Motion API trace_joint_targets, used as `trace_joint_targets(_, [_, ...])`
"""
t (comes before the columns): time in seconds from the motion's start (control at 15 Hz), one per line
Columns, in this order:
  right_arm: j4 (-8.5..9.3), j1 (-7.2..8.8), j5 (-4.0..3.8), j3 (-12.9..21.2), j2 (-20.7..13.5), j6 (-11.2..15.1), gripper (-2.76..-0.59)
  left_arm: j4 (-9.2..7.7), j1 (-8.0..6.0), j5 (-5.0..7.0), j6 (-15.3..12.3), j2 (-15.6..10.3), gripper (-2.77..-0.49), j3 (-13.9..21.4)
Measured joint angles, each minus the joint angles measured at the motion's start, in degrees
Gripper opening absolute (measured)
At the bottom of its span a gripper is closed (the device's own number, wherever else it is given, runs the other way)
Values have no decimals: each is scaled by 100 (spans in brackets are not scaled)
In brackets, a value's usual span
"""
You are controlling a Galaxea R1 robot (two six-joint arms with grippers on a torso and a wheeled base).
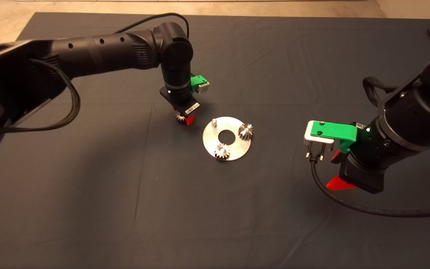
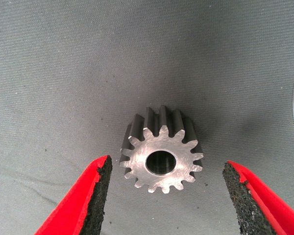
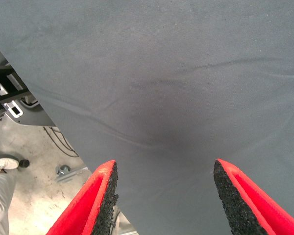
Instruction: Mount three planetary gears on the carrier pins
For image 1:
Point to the round metal carrier plate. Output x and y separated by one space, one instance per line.
209 140

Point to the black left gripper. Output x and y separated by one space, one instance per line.
181 102

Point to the dark grey tablecloth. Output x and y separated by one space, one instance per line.
237 224

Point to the left wrist green mount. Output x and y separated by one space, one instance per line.
197 81

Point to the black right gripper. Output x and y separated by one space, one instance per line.
362 175

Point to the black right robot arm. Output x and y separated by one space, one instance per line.
416 116

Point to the wrist green mount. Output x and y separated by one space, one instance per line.
334 130
197 81

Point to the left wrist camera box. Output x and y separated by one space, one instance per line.
203 87

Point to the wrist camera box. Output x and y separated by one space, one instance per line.
203 87
308 134

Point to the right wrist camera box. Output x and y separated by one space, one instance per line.
308 134

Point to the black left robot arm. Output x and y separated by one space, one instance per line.
99 52

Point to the small steel planetary gear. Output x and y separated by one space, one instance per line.
222 152
180 118
246 131

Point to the right wrist green mount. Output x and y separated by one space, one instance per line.
334 130

